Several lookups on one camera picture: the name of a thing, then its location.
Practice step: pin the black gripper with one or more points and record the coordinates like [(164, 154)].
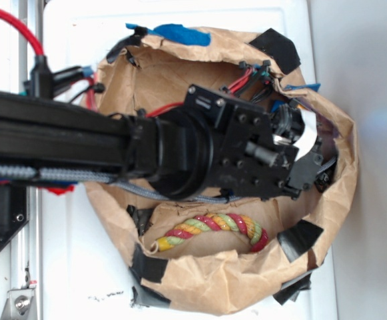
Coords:
[(251, 152)]

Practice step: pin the blue wooden block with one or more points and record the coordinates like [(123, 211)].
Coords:
[(276, 105)]

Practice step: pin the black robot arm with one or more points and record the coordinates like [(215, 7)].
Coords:
[(45, 142)]

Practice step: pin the brown paper bag bin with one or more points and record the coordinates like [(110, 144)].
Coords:
[(216, 272)]

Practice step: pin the aluminium extrusion rail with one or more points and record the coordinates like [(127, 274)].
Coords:
[(26, 257)]

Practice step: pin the metal corner bracket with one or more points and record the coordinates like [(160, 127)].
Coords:
[(20, 305)]

